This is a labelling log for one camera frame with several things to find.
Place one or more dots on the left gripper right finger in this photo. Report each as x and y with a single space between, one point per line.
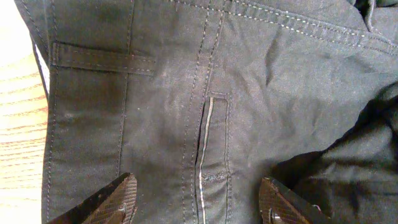
280 205

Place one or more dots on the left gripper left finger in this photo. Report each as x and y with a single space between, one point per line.
113 204

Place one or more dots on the black shorts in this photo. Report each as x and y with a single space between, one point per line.
202 99

